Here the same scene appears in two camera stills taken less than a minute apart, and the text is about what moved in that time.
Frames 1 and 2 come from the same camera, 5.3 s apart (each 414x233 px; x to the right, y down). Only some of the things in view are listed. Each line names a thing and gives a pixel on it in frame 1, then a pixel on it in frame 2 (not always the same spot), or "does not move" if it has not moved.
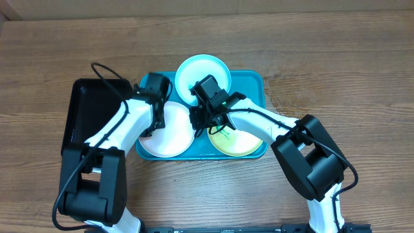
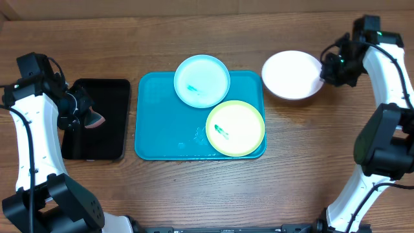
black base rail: x=345 y=228 does not move
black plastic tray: x=94 y=103 does not move
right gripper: x=196 y=114 to x=329 y=76
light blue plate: x=194 y=68 does not move
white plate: x=176 y=138 to x=292 y=75
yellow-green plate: x=233 y=142 does not move
